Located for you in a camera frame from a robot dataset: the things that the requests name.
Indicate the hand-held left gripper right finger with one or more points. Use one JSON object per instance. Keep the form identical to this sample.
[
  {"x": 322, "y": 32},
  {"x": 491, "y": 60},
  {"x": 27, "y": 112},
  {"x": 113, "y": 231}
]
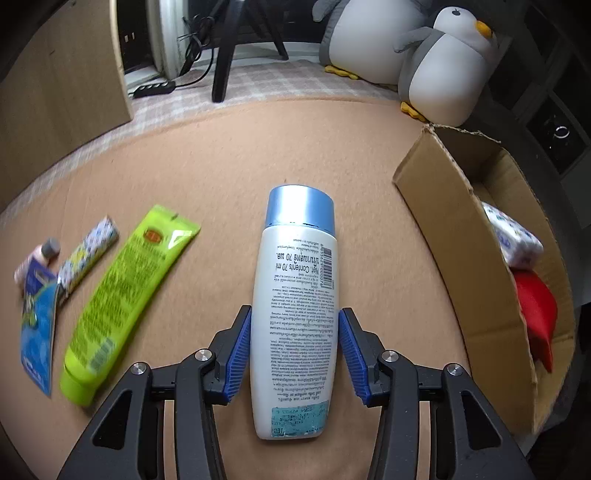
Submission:
[{"x": 353, "y": 360}]

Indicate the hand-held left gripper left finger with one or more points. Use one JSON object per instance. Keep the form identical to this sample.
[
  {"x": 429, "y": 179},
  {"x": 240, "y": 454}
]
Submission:
[{"x": 238, "y": 355}]

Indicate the white bottle with blue cap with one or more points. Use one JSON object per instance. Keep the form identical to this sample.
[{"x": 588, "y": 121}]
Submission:
[{"x": 295, "y": 300}]

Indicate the green tube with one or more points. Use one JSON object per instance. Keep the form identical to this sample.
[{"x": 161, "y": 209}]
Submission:
[{"x": 120, "y": 295}]

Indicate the cardboard box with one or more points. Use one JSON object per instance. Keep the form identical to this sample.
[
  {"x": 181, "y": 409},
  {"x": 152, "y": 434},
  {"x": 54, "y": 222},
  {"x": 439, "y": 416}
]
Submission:
[{"x": 443, "y": 207}]

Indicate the patterned white tube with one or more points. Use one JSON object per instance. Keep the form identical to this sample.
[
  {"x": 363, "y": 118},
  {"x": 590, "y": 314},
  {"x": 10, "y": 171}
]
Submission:
[{"x": 87, "y": 254}]

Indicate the red fabric pouch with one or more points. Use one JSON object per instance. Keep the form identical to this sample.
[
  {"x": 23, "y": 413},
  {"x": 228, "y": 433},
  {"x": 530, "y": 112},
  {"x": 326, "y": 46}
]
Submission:
[{"x": 535, "y": 314}]

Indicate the blue printed packet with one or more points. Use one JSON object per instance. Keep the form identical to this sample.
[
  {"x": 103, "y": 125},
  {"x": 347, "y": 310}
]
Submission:
[{"x": 39, "y": 332}]

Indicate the patterned tissue pack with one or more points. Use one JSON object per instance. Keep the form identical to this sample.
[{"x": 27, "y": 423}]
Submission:
[{"x": 512, "y": 235}]

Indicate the small pink tube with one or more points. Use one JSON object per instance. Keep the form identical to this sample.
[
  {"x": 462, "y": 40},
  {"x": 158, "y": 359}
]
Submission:
[{"x": 32, "y": 263}]

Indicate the black power strip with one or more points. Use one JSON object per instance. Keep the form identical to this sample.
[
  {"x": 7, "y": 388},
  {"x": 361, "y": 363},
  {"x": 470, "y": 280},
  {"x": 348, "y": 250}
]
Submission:
[{"x": 152, "y": 87}]

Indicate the small penguin plush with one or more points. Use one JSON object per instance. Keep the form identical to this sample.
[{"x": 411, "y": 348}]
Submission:
[{"x": 443, "y": 69}]

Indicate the large wooden board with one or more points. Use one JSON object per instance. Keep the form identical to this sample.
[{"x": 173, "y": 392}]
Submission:
[{"x": 55, "y": 92}]

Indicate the large penguin plush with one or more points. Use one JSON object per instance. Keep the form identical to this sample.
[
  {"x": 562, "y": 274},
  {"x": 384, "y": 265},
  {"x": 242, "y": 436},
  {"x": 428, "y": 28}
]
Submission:
[{"x": 364, "y": 37}]

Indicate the dark cabinet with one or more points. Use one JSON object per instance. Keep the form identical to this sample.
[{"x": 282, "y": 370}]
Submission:
[{"x": 545, "y": 92}]

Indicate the white window frame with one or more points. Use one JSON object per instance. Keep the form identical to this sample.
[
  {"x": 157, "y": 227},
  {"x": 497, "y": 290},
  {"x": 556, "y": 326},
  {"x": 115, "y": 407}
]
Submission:
[{"x": 168, "y": 37}]

